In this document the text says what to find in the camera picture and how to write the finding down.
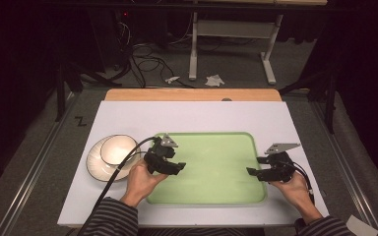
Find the flat white paper sheet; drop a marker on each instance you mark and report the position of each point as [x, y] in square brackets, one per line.
[361, 226]

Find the dark computer tower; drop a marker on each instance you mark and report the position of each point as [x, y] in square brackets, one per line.
[111, 36]

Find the person's right hand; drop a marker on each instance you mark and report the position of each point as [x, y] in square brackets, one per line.
[295, 193]

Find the large crumpled white paper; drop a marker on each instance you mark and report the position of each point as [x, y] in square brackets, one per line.
[214, 80]

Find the black metal stand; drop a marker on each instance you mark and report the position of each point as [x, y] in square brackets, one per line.
[329, 98]
[60, 91]

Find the metal floor rail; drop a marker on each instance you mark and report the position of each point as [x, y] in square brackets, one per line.
[32, 167]
[344, 164]

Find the light green tray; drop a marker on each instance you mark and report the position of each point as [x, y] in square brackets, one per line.
[216, 170]

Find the white bowl with dark rim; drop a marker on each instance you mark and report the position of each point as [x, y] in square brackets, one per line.
[118, 149]

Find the wooden table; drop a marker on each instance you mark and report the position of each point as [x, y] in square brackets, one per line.
[193, 94]

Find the white ribbed plate dark rim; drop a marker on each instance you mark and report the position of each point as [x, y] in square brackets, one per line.
[96, 164]

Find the person's left hand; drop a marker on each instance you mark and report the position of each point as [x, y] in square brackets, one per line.
[141, 183]

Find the white table board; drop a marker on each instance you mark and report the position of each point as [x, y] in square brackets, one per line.
[193, 118]

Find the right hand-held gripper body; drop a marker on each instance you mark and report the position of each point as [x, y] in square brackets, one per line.
[280, 164]

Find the white metal desk frame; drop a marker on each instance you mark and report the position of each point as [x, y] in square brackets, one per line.
[233, 29]

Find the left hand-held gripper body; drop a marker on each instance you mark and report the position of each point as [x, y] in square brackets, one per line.
[159, 154]

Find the small crumpled white paper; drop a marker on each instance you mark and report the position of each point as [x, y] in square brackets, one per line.
[172, 79]

